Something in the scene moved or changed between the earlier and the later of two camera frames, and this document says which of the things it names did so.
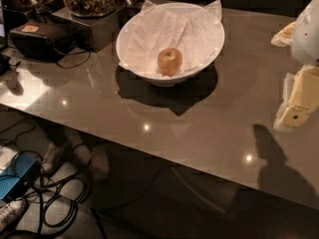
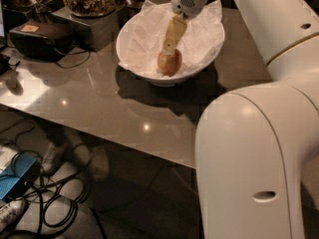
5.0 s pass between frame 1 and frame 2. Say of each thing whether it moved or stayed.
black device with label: stayed
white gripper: moved
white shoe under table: stayed
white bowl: stayed
